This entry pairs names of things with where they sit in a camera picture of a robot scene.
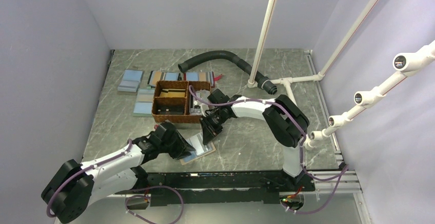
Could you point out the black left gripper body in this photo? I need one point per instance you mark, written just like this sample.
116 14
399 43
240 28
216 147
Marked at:
175 147

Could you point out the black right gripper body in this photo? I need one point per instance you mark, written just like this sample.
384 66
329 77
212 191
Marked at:
215 120

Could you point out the tan leather card holder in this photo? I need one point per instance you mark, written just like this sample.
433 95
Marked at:
188 159

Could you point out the blue credit cards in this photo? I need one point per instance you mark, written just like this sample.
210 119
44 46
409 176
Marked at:
200 149

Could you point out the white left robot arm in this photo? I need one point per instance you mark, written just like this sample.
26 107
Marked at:
77 185

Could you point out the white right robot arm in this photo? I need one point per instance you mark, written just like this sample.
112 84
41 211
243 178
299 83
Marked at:
285 120

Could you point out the grey cards in basket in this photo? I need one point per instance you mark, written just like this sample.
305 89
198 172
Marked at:
196 107

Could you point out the row of cards behind basket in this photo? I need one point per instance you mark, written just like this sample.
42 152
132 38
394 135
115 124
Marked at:
156 76

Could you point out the blue card stack far left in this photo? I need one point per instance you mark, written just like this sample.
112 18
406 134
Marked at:
131 81

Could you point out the brown woven divided basket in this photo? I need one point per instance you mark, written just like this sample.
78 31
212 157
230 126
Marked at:
179 119

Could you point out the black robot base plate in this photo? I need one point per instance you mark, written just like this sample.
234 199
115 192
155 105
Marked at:
266 186

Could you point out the aluminium frame rail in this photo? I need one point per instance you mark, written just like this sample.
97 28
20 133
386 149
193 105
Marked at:
327 185

